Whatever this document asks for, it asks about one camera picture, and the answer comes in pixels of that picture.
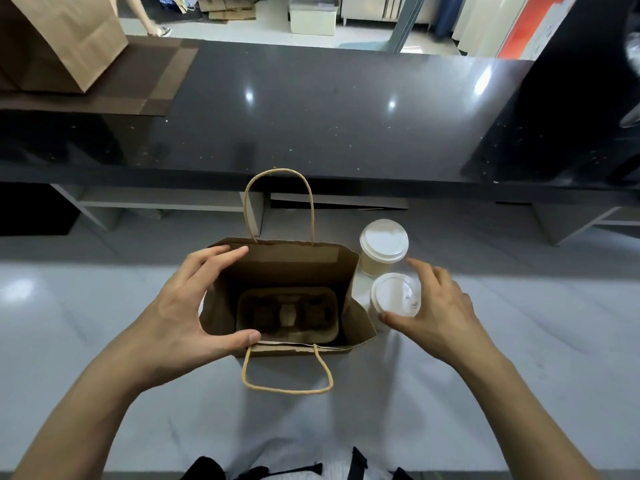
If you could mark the person's left hand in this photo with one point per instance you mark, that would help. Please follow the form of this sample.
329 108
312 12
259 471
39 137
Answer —
190 320

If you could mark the person's right hand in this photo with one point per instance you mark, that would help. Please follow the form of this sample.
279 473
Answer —
445 325

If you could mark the tan coffee cup white lid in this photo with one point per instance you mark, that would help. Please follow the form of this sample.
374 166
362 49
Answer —
384 243

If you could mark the brown paper bag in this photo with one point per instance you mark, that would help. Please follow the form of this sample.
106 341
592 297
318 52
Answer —
70 35
285 263

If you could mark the person's left forearm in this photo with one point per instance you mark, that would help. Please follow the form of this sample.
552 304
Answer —
90 420

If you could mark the person's right forearm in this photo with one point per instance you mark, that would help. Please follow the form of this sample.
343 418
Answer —
530 420

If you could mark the brown cardboard cup holder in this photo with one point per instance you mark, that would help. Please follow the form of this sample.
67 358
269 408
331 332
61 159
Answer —
288 315

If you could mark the person's white shirt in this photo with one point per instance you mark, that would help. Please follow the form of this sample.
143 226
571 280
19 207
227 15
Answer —
300 465

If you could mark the black body harness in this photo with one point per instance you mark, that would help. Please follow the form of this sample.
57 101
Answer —
205 469

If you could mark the white support panel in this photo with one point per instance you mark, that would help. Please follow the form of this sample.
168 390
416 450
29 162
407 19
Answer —
85 207

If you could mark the black floor mat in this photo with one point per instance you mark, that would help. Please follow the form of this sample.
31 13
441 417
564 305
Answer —
35 210

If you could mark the blue plastic chair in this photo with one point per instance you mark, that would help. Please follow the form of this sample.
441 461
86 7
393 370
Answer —
400 30

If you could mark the white window curtain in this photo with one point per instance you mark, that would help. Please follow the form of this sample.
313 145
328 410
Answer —
488 23

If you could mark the blue window curtain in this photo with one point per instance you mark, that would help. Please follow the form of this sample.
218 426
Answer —
447 13

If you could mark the red banner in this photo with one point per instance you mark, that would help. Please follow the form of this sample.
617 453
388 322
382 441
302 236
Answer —
535 25

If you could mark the stainless steel refrigerator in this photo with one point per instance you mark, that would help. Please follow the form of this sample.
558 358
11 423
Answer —
375 7

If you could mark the white box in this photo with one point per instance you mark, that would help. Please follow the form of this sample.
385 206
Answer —
313 15

